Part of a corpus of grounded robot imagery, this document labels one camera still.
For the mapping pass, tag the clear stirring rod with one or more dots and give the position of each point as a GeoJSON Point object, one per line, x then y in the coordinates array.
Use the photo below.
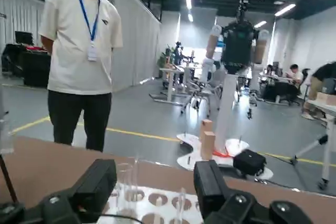
{"type": "Point", "coordinates": [182, 203]}

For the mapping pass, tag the small black carry case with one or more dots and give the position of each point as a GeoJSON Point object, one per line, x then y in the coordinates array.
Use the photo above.
{"type": "Point", "coordinates": [249, 162]}

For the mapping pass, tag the white folding table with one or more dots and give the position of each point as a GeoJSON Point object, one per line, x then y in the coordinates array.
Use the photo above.
{"type": "Point", "coordinates": [319, 106]}

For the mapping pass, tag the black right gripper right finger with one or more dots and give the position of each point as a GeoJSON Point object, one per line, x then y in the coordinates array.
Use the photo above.
{"type": "Point", "coordinates": [210, 187]}

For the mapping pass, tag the white office desk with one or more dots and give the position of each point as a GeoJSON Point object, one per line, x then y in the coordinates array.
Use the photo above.
{"type": "Point", "coordinates": [170, 82]}

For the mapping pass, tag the black cabinet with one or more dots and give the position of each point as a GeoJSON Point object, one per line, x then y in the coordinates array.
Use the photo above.
{"type": "Point", "coordinates": [31, 66]}

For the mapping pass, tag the white test tube rack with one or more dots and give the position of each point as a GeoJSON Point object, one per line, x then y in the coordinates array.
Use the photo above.
{"type": "Point", "coordinates": [168, 211]}

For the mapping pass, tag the person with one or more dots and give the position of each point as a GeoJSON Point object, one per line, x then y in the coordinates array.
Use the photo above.
{"type": "Point", "coordinates": [319, 82]}
{"type": "Point", "coordinates": [78, 51]}
{"type": "Point", "coordinates": [295, 75]}

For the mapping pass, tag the black humanoid robot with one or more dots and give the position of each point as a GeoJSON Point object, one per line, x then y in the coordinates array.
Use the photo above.
{"type": "Point", "coordinates": [236, 45]}

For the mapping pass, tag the white pedestal stand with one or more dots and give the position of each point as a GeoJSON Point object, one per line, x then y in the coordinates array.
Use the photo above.
{"type": "Point", "coordinates": [225, 108]}

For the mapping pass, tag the grey office chair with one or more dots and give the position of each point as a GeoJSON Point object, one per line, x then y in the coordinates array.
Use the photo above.
{"type": "Point", "coordinates": [199, 87]}

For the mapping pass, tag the black tripod stand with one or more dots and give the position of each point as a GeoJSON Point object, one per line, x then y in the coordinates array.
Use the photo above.
{"type": "Point", "coordinates": [8, 176]}

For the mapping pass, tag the light wooden block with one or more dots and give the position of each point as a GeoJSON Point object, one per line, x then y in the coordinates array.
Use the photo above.
{"type": "Point", "coordinates": [206, 125]}
{"type": "Point", "coordinates": [208, 145]}

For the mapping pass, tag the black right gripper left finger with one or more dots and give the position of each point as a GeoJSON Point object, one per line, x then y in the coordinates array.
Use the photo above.
{"type": "Point", "coordinates": [97, 182]}

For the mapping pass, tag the green potted plant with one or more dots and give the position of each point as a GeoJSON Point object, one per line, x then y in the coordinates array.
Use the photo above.
{"type": "Point", "coordinates": [165, 58]}

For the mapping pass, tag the black office chair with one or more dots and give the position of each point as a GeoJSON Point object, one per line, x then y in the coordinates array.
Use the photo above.
{"type": "Point", "coordinates": [305, 77]}

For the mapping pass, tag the flat cardboard box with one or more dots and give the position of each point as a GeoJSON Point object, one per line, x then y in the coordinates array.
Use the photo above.
{"type": "Point", "coordinates": [326, 98]}

